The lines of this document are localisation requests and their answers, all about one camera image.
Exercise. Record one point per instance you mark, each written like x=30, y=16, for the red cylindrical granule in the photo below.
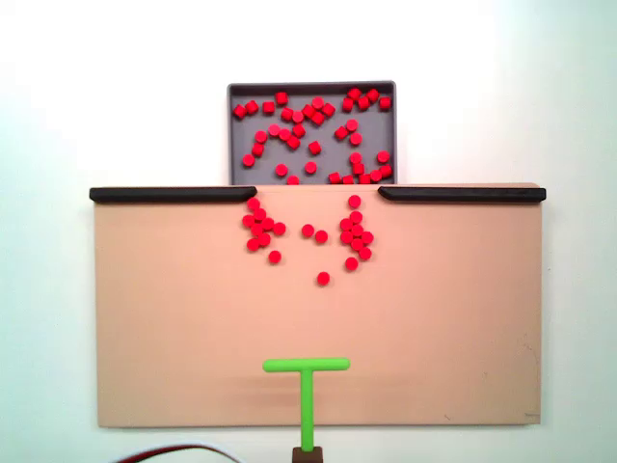
x=297, y=117
x=354, y=93
x=257, y=149
x=299, y=130
x=258, y=230
x=372, y=94
x=363, y=102
x=351, y=125
x=308, y=111
x=311, y=167
x=314, y=147
x=275, y=256
x=248, y=221
x=365, y=253
x=292, y=180
x=318, y=102
x=357, y=229
x=348, y=180
x=239, y=111
x=308, y=230
x=285, y=134
x=334, y=177
x=293, y=142
x=357, y=169
x=354, y=200
x=321, y=236
x=317, y=118
x=281, y=170
x=248, y=160
x=281, y=98
x=375, y=175
x=323, y=278
x=356, y=217
x=328, y=109
x=355, y=157
x=352, y=263
x=356, y=244
x=251, y=106
x=268, y=107
x=274, y=129
x=347, y=104
x=356, y=139
x=253, y=204
x=263, y=239
x=383, y=156
x=260, y=136
x=260, y=214
x=346, y=236
x=367, y=236
x=385, y=170
x=340, y=132
x=279, y=228
x=287, y=114
x=345, y=224
x=384, y=102
x=365, y=178
x=268, y=224
x=252, y=244

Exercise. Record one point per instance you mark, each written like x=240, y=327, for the green T-shaped pusher tool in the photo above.
x=307, y=400

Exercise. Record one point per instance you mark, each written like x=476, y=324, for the grey rectangular tray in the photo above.
x=332, y=154

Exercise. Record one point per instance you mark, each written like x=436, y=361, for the beige flat board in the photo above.
x=193, y=337

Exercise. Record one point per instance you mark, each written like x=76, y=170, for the black rail strip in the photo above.
x=463, y=194
x=169, y=194

